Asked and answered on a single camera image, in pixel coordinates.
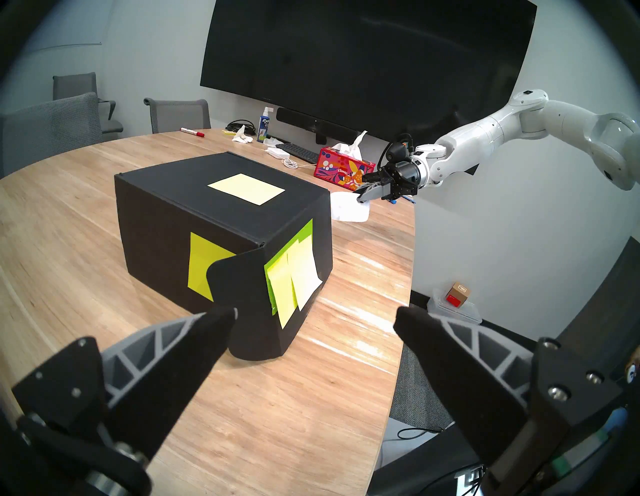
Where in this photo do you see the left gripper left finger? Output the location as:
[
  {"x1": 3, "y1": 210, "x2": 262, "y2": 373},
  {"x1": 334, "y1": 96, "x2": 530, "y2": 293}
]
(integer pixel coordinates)
[{"x1": 11, "y1": 305, "x2": 239, "y2": 472}]

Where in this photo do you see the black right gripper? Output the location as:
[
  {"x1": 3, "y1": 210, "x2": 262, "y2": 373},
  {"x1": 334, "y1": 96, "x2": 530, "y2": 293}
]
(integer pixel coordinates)
[{"x1": 356, "y1": 160, "x2": 425, "y2": 203}]

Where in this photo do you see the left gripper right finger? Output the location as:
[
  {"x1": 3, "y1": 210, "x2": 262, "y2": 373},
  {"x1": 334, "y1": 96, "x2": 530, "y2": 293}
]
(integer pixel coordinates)
[{"x1": 394, "y1": 305, "x2": 624, "y2": 482}]

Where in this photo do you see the white computer mouse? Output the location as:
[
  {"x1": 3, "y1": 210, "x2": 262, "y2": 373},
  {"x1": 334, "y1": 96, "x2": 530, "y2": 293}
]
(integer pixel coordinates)
[{"x1": 330, "y1": 191, "x2": 371, "y2": 222}]

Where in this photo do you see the colourful red tissue box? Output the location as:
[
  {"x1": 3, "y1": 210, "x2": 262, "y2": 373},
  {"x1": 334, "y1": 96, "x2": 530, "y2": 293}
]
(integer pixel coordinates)
[{"x1": 314, "y1": 147, "x2": 377, "y2": 193}]

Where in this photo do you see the white tissue in box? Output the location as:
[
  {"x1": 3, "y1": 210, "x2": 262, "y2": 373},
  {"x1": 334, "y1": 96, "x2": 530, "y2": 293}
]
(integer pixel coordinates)
[{"x1": 331, "y1": 131, "x2": 368, "y2": 162}]

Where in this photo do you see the black cardboard box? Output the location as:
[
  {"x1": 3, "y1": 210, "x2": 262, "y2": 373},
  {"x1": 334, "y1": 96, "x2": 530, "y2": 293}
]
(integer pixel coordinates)
[{"x1": 114, "y1": 151, "x2": 334, "y2": 362}]

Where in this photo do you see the clear plastic container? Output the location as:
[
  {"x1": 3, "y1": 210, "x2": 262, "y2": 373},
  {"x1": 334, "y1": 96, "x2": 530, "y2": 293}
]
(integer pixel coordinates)
[{"x1": 426, "y1": 290, "x2": 483, "y2": 326}]

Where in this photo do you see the black keyboard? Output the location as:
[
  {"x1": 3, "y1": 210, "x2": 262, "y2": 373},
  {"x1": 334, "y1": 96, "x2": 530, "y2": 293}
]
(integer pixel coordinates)
[{"x1": 275, "y1": 142, "x2": 321, "y2": 165}]

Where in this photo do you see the small brown carton red label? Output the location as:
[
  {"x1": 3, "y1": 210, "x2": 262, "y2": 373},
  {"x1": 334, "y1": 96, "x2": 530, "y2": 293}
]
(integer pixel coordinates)
[{"x1": 445, "y1": 282, "x2": 473, "y2": 308}]

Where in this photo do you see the lime green sticky note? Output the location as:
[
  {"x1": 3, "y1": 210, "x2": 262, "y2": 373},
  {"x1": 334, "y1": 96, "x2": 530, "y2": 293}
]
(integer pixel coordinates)
[{"x1": 264, "y1": 218, "x2": 315, "y2": 316}]

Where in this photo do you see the chartreuse sticky note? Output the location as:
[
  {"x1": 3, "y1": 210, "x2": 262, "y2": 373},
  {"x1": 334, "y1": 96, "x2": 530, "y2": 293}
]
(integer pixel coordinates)
[{"x1": 187, "y1": 232, "x2": 238, "y2": 303}]

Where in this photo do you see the pale yellow sticky note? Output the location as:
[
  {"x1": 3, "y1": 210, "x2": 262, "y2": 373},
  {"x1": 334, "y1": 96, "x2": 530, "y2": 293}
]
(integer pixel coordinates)
[
  {"x1": 287, "y1": 235, "x2": 323, "y2": 312},
  {"x1": 207, "y1": 173, "x2": 286, "y2": 207}
]

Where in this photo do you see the whiteboard cleaner spray bottle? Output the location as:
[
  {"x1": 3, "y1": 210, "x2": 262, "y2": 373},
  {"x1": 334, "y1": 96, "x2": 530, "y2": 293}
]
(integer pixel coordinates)
[{"x1": 257, "y1": 107, "x2": 275, "y2": 144}]

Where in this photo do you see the grey fabric chair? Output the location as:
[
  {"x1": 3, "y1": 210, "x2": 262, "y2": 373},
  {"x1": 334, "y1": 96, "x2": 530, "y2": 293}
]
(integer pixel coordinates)
[{"x1": 144, "y1": 98, "x2": 212, "y2": 135}]

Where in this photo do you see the grey ribbed mesh chair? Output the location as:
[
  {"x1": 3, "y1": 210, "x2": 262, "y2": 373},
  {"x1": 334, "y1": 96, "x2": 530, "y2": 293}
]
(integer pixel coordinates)
[{"x1": 0, "y1": 92, "x2": 103, "y2": 178}]

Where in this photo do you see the grey office chair with armrests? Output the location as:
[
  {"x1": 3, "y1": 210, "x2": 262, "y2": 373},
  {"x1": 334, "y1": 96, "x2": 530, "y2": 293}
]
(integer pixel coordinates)
[{"x1": 52, "y1": 72, "x2": 124, "y2": 135}]

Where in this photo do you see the large black wall screen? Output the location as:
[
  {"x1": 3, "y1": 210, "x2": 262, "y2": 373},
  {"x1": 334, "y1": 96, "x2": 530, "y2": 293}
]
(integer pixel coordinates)
[{"x1": 200, "y1": 0, "x2": 538, "y2": 151}]

